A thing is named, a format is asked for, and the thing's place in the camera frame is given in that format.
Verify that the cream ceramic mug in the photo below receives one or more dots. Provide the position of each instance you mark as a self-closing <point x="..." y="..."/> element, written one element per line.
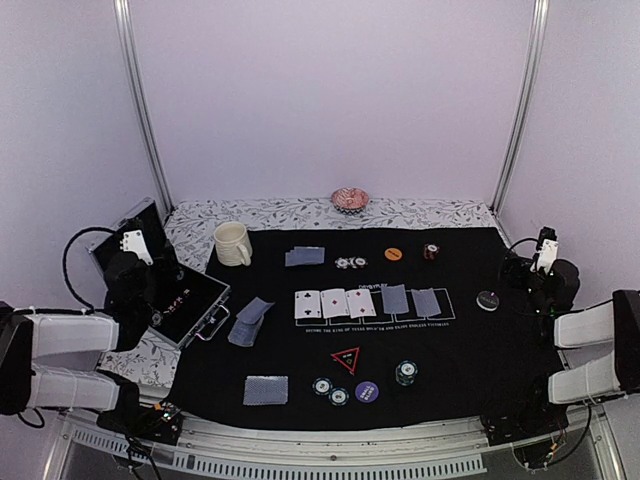
<point x="232" y="244"/>

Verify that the front aluminium rail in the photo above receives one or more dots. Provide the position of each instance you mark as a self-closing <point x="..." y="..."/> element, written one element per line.
<point x="452" y="449"/>

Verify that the blue playing card deck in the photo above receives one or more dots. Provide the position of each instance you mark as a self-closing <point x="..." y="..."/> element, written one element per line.
<point x="248" y="323"/>

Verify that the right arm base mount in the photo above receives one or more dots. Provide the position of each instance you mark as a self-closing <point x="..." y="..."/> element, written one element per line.
<point x="533" y="420"/>

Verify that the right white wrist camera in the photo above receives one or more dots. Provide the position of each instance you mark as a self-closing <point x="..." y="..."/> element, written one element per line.
<point x="546" y="251"/>

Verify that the orange black hundred chip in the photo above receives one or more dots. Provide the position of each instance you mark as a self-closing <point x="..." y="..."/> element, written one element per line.
<point x="358" y="262"/>

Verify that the face-down community card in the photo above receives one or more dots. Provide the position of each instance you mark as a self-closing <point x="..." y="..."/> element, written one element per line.
<point x="394" y="299"/>
<point x="425" y="303"/>

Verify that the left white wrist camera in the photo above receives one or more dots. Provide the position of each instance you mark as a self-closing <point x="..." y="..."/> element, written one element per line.
<point x="134" y="242"/>

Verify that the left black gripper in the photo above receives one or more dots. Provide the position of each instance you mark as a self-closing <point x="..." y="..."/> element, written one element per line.
<point x="170" y="257"/>

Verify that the purple small blind button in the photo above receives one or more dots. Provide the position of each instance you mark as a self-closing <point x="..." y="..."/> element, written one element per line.
<point x="366" y="392"/>

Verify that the black poker table mat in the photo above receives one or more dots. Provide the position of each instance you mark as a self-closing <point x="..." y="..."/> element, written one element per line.
<point x="470" y="361"/>

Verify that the orange hundred chip stack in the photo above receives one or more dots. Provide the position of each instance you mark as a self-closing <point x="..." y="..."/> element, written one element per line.
<point x="430" y="251"/>

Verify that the left aluminium frame post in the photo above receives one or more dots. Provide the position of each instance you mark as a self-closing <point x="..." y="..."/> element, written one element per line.
<point x="124" y="26"/>

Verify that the red black triangle token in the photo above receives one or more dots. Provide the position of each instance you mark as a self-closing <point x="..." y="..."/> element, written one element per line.
<point x="348" y="359"/>

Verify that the green blue chip stack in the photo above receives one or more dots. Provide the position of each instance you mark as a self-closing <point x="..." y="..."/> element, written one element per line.
<point x="406" y="372"/>

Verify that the aluminium frame post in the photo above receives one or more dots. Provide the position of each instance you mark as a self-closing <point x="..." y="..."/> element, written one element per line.
<point x="533" y="57"/>
<point x="124" y="26"/>

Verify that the single blue playing card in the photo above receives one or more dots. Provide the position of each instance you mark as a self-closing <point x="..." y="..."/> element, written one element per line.
<point x="291" y="258"/>

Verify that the red patterned small bowl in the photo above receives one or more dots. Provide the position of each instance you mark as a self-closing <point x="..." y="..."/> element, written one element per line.
<point x="350" y="201"/>

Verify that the black round dealer button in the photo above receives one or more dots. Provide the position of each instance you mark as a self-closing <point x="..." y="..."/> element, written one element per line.
<point x="488" y="300"/>

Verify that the orange big blind button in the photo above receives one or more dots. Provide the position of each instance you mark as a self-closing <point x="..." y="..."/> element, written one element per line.
<point x="393" y="254"/>

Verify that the ace of clubs card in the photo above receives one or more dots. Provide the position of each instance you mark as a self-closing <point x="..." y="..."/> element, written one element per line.
<point x="307" y="305"/>

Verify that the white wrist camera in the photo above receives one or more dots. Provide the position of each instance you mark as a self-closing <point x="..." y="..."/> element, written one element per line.
<point x="134" y="242"/>
<point x="546" y="251"/>

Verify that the aluminium poker chip case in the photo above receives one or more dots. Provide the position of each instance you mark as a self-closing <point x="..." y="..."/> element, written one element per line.
<point x="204" y="295"/>

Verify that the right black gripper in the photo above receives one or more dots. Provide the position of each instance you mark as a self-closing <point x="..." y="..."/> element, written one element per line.
<point x="523" y="264"/>

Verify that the floral patterned tablecloth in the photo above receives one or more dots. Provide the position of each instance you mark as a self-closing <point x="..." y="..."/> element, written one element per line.
<point x="190" y="229"/>

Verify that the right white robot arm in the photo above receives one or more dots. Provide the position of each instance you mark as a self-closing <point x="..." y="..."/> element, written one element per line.
<point x="602" y="340"/>

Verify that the red ace community card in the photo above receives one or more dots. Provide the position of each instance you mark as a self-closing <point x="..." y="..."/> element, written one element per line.
<point x="334" y="303"/>

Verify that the blue white ten chip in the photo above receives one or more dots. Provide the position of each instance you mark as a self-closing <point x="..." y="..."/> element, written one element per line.
<point x="342" y="263"/>

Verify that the right aluminium frame post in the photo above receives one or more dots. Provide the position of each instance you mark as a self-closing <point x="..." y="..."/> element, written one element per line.
<point x="533" y="57"/>

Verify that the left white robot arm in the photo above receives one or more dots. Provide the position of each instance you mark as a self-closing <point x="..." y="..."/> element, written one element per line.
<point x="31" y="333"/>

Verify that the blue green fifty chip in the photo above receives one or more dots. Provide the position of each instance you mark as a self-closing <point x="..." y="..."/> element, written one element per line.
<point x="322" y="386"/>

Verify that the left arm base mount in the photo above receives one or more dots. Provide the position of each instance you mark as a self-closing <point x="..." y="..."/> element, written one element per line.
<point x="161" y="423"/>

